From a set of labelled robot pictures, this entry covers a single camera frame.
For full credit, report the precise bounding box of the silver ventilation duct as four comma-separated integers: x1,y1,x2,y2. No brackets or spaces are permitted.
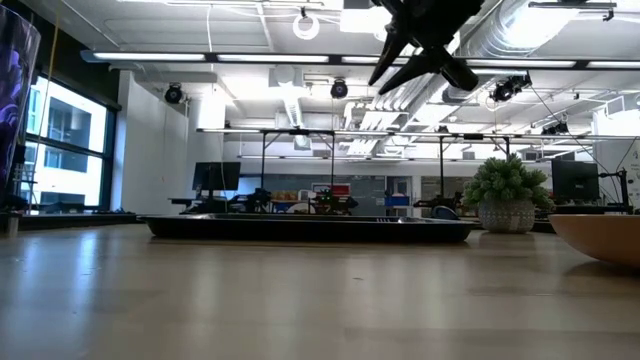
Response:
439,0,576,104

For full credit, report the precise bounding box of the large window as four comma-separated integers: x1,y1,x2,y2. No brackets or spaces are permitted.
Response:
19,74,110,212

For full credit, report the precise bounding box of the black metal station frame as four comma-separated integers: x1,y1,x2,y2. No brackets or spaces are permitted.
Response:
259,128,337,191

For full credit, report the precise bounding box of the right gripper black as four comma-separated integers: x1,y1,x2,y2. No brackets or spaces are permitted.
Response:
367,0,487,97

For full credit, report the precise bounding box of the white ring light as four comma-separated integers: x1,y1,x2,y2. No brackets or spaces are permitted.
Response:
291,11,321,42

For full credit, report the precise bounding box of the overhead light bar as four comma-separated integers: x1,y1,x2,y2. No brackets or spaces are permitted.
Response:
79,48,640,71

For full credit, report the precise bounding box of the black table frame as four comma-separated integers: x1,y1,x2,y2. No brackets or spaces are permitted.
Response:
0,211,556,234

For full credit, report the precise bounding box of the black computer monitor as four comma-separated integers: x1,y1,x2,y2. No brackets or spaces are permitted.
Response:
191,160,242,202
551,158,601,204

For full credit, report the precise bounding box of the orange bowl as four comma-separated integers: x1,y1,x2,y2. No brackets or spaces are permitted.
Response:
547,213,640,269

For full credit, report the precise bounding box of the green potted plant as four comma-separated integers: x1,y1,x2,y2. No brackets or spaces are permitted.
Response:
460,153,556,235

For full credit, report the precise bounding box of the black plastic tray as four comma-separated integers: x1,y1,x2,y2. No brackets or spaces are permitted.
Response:
139,213,477,245

